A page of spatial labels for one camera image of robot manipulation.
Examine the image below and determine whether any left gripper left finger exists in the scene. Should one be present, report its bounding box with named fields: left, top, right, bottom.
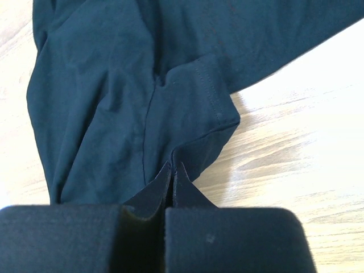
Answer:
left=1, top=164, right=171, bottom=272

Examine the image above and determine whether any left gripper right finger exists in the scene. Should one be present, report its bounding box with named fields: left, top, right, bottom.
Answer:
left=165, top=165, right=316, bottom=272

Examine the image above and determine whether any black t-shirt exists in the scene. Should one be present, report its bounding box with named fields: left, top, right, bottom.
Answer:
left=27, top=1, right=363, bottom=204

